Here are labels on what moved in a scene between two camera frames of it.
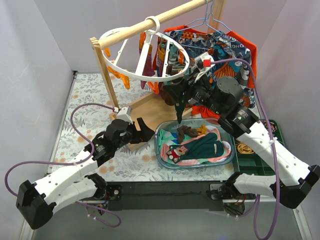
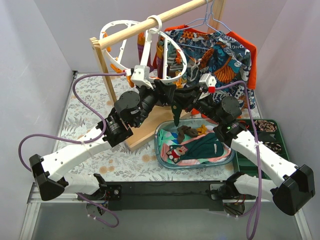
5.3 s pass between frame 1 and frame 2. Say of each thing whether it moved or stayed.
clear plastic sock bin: stayed
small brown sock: stayed
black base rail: stayed
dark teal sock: stayed
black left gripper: moved
